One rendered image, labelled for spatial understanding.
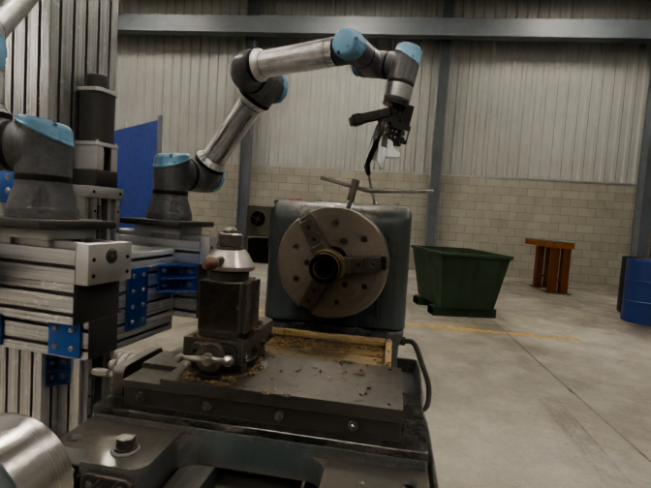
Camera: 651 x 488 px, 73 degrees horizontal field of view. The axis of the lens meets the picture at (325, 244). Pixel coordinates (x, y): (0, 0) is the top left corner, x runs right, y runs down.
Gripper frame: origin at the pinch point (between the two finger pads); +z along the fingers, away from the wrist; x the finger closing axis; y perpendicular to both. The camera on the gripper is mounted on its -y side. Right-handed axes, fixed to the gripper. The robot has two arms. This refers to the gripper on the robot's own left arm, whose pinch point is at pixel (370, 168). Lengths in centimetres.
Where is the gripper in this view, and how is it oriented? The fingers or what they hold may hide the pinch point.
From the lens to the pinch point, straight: 126.9
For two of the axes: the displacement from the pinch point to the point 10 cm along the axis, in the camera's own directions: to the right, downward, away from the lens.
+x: -1.7, -1.4, 9.8
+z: -2.5, 9.6, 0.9
